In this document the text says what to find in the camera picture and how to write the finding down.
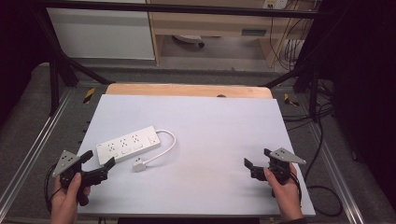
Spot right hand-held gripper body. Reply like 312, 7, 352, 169
249, 147, 307, 199

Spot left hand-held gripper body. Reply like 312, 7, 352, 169
51, 149, 109, 207

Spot white power strip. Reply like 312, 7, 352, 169
95, 125, 162, 166

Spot person's left hand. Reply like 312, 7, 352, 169
49, 172, 92, 224

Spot person's right hand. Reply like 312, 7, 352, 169
263, 162, 304, 223

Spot white plug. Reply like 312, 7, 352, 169
132, 157, 148, 174

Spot yellow black tape marker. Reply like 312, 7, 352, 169
82, 87, 96, 105

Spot wooden table board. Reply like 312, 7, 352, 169
105, 82, 274, 100

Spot white cabinet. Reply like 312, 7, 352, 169
46, 0, 156, 61

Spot wooden desk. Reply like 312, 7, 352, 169
146, 0, 321, 68

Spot office chair base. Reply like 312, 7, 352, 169
172, 34, 206, 49

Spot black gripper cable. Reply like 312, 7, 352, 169
289, 170, 304, 208
44, 163, 64, 214

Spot black floor cable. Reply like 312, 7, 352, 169
281, 78, 344, 218

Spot aluminium rail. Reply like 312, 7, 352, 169
0, 88, 74, 213
306, 119, 366, 224

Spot white power strip cable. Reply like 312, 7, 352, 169
143, 129, 177, 166

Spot bundle of hanging cables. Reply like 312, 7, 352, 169
269, 0, 323, 72

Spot white wall socket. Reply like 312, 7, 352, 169
262, 0, 289, 10

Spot black metal frame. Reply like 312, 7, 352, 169
29, 0, 331, 124

